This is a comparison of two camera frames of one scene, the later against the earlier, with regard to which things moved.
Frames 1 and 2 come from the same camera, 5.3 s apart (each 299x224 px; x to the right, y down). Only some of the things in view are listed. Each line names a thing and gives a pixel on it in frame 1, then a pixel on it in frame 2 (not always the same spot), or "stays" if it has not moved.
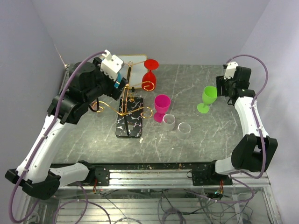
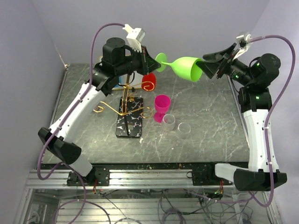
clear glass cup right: [183, 130] stays
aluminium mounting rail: [144, 178] stays
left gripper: [115, 93] to [148, 65]
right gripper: [221, 82] to [215, 61]
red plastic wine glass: [149, 79] stays
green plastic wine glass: [209, 95] to [185, 67]
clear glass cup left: [168, 122] stays
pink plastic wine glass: [162, 103] stays
